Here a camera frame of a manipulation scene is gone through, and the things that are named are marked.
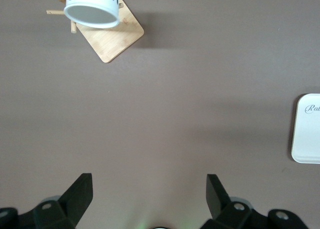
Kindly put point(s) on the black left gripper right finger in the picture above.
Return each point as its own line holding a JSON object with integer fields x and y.
{"x": 217, "y": 201}

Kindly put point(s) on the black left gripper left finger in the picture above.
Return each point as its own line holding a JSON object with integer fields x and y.
{"x": 75, "y": 201}

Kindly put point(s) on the wooden cup hanging stand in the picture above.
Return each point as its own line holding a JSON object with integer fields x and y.
{"x": 112, "y": 40}

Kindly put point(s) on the cream plastic tray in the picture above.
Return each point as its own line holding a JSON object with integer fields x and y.
{"x": 307, "y": 134}

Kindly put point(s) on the brown table mat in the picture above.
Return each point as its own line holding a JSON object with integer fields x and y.
{"x": 160, "y": 101}

